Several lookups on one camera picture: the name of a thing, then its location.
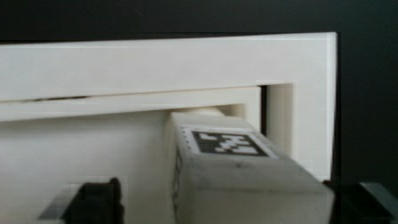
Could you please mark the white U-shaped obstacle fence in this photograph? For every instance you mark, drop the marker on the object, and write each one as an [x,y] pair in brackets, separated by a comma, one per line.
[82,78]

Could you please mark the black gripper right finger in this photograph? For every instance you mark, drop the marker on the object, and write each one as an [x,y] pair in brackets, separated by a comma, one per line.
[364,204]

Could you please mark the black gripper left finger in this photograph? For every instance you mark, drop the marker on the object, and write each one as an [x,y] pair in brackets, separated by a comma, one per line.
[92,207]

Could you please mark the white square tabletop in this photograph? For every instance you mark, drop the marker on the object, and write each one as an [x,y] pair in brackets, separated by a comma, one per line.
[82,140]

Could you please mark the white table leg with tag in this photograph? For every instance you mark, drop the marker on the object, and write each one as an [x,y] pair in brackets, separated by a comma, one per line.
[240,184]

